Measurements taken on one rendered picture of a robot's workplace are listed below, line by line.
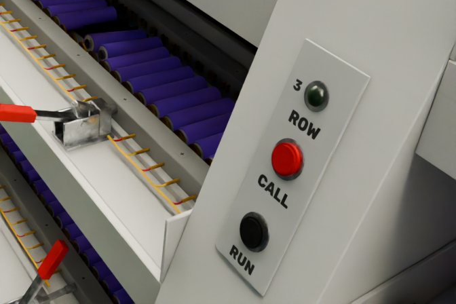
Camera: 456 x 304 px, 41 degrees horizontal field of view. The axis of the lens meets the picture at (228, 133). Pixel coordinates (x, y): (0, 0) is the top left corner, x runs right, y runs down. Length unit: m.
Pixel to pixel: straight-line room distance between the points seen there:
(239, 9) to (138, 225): 0.16
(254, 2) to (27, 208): 0.41
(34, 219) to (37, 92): 0.16
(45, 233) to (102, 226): 0.22
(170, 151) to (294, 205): 0.17
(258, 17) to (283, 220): 0.11
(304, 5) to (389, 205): 0.10
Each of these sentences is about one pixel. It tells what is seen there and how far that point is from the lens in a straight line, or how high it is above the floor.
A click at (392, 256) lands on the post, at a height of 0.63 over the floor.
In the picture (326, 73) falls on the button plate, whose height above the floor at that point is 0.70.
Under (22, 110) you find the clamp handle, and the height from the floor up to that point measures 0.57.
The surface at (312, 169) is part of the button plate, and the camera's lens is 0.28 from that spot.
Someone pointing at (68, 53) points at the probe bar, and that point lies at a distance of 0.56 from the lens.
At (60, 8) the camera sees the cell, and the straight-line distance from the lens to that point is 0.66.
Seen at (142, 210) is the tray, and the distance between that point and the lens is 0.42.
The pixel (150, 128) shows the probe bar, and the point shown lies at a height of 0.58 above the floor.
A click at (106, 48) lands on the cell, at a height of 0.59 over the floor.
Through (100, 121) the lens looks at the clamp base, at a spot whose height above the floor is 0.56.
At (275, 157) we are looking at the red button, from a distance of 0.29.
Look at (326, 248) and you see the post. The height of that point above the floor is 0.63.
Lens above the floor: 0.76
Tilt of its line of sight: 21 degrees down
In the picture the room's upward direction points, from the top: 22 degrees clockwise
